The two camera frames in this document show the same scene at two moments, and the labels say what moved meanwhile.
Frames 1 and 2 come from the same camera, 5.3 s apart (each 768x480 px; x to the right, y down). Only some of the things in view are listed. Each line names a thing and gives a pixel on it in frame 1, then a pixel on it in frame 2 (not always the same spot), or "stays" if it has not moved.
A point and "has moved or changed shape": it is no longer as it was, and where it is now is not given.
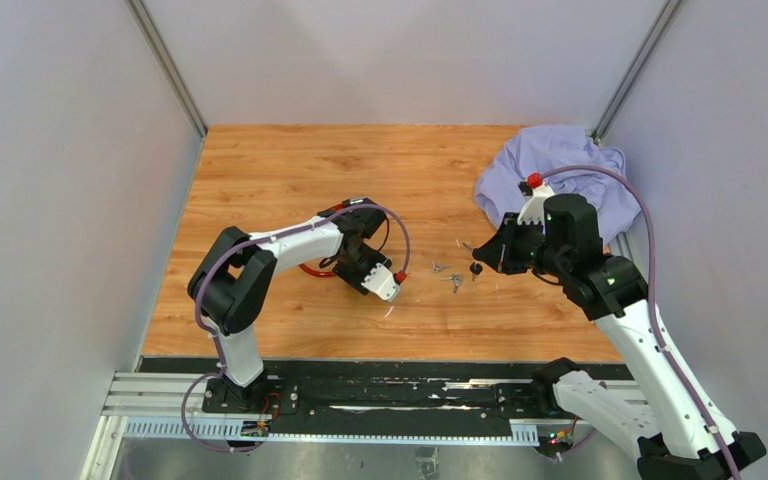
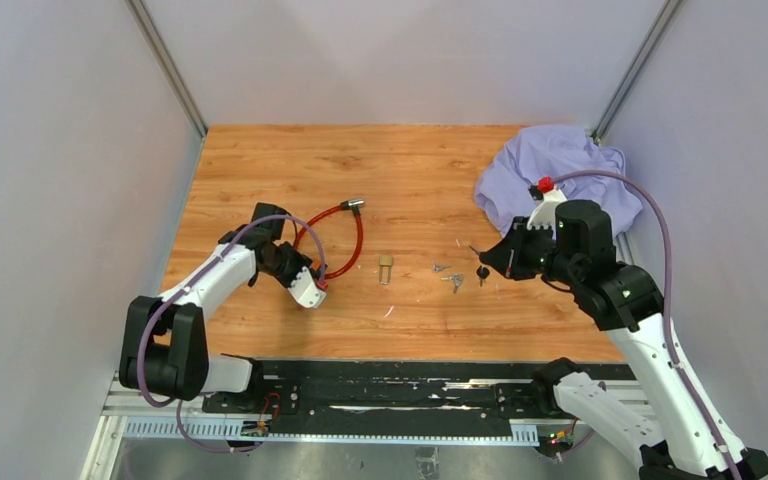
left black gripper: [356, 280] → [302, 261]
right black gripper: [496, 255] stays
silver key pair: [457, 279] stays
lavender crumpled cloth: [543, 149] stays
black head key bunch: [475, 268] has moved or changed shape
